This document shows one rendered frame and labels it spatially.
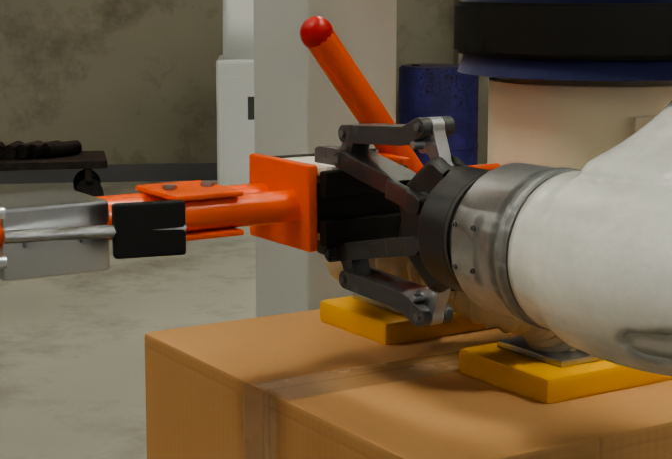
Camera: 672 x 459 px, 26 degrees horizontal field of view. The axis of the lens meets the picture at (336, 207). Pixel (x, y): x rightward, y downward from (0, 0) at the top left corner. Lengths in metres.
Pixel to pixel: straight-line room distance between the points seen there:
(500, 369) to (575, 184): 0.28
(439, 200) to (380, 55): 1.33
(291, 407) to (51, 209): 0.21
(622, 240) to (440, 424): 0.27
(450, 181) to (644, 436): 0.22
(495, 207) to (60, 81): 9.20
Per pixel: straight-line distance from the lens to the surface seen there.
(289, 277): 2.19
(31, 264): 0.90
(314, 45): 1.00
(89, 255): 0.91
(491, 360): 1.03
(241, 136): 8.60
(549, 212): 0.76
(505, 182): 0.81
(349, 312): 1.17
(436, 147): 0.90
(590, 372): 1.01
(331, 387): 1.02
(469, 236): 0.82
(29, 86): 9.98
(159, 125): 9.97
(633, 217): 0.72
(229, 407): 1.06
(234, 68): 8.57
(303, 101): 2.12
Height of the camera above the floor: 1.34
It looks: 9 degrees down
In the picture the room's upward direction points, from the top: straight up
